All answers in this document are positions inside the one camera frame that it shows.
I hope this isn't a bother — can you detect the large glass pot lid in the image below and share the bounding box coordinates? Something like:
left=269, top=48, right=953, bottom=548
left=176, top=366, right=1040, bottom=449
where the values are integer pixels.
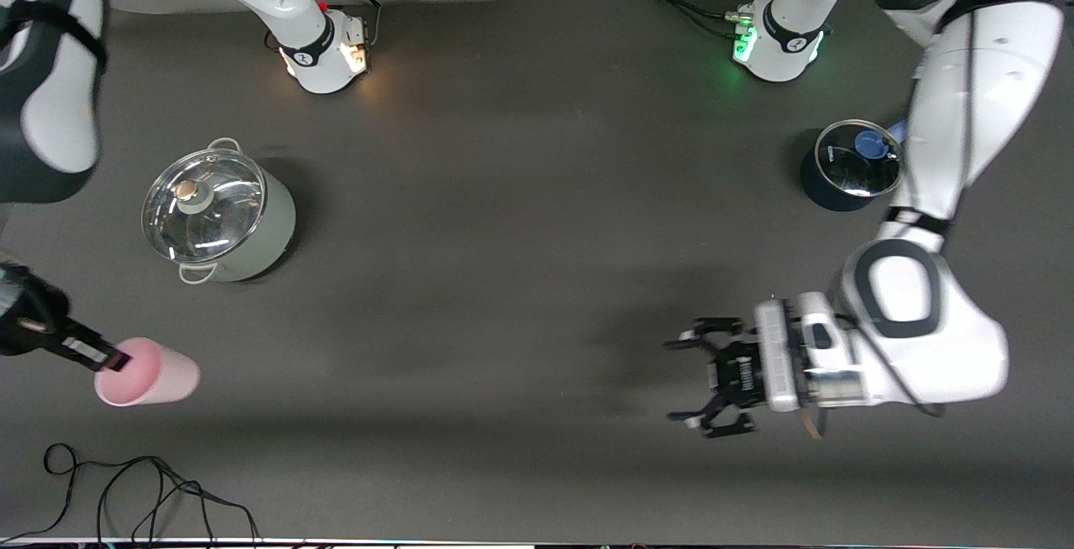
left=141, top=149, right=268, bottom=264

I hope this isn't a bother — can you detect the dark blue saucepan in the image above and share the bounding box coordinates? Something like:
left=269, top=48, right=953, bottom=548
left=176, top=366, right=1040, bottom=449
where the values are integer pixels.
left=799, top=119, right=911, bottom=212

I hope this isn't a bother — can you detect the pale grey-green stockpot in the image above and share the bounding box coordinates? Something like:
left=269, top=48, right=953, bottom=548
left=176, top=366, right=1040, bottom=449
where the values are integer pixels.
left=141, top=138, right=296, bottom=285

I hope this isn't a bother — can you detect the loose black cable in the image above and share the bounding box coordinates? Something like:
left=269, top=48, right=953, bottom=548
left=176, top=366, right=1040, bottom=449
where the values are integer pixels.
left=0, top=443, right=259, bottom=543

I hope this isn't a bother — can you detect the pink cup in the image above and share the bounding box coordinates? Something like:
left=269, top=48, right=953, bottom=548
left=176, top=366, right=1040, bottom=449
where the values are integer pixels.
left=94, top=337, right=201, bottom=407

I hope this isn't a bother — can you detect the dark grey table mat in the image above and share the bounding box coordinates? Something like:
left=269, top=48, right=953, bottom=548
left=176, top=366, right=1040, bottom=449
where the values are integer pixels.
left=0, top=0, right=1074, bottom=546

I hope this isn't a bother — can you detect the small glass lid blue knob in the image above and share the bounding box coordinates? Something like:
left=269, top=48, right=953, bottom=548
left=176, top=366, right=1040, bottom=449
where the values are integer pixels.
left=815, top=119, right=905, bottom=199

